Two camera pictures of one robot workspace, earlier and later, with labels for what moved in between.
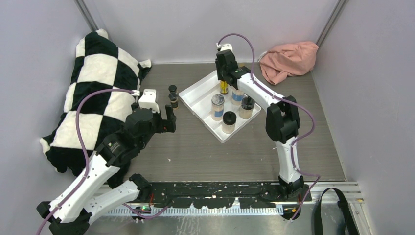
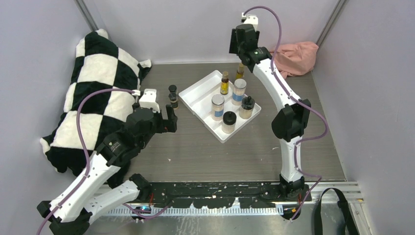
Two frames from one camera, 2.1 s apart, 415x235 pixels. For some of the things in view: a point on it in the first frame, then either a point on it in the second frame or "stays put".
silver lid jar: (218, 105) stays put
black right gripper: (219, 76) to (232, 43)
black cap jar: (246, 108) stays put
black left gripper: (168, 125) stays put
